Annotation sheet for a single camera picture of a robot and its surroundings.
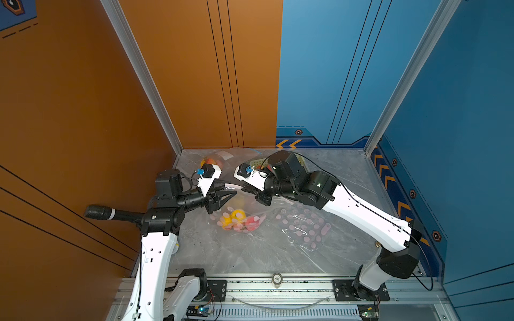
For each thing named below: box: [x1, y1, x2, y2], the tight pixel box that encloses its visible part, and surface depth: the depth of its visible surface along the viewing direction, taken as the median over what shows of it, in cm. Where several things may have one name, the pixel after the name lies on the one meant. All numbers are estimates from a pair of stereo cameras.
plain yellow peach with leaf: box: [231, 208, 247, 222], surface depth 84 cm
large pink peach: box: [244, 215, 260, 232], surface depth 79 cm
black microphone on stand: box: [84, 205, 145, 223], surface depth 63 cm
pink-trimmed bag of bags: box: [275, 203, 332, 251], surface depth 89 cm
